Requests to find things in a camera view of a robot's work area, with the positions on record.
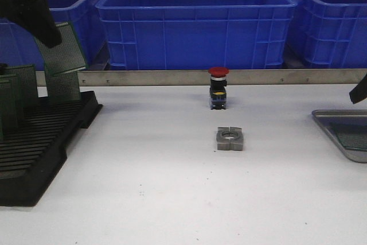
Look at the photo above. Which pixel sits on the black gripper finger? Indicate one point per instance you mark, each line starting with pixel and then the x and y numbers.
pixel 35 17
pixel 359 92

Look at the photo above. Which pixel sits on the centre blue plastic crate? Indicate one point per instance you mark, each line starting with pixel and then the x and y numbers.
pixel 149 35

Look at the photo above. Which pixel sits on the grey metal clamp block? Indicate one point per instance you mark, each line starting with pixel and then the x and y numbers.
pixel 230 138

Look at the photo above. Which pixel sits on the green perforated circuit board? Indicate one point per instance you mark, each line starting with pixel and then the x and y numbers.
pixel 1 129
pixel 62 88
pixel 28 83
pixel 65 57
pixel 349 136
pixel 11 103

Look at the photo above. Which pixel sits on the black slotted board rack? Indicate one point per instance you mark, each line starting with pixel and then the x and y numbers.
pixel 33 154

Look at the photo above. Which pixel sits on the silver metal tray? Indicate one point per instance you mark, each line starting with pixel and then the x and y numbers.
pixel 324 118

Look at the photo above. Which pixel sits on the right blue plastic crate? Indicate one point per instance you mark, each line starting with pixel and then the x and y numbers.
pixel 329 33

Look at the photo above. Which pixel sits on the red emergency stop button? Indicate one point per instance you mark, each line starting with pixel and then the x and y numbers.
pixel 217 91

